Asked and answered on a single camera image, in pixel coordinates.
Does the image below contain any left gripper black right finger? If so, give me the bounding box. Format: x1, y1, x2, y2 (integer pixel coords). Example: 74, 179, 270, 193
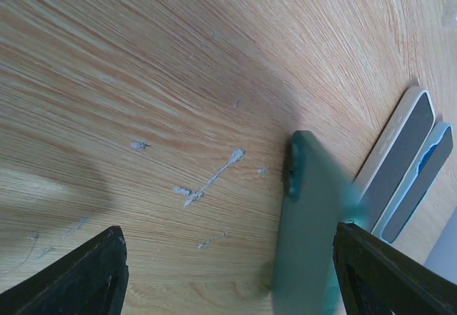
333, 222, 456, 314

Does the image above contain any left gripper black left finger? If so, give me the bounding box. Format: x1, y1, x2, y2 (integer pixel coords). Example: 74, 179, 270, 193
1, 226, 129, 314

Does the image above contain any light blue phone case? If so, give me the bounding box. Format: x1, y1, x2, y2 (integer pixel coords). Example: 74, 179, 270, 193
371, 121, 453, 244

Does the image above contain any white translucent phone case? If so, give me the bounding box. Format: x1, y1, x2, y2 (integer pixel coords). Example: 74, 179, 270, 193
351, 86, 437, 230

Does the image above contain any teal phone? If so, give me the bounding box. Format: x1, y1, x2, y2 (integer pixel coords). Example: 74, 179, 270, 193
272, 130, 366, 314

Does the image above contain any blue phone dark screen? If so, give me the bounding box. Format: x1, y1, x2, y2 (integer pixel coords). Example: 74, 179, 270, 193
382, 127, 453, 243

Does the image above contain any black phone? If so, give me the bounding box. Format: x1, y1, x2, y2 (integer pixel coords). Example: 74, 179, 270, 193
363, 92, 435, 225

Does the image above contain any clear magsafe phone case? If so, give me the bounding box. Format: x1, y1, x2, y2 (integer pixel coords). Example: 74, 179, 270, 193
441, 0, 456, 27

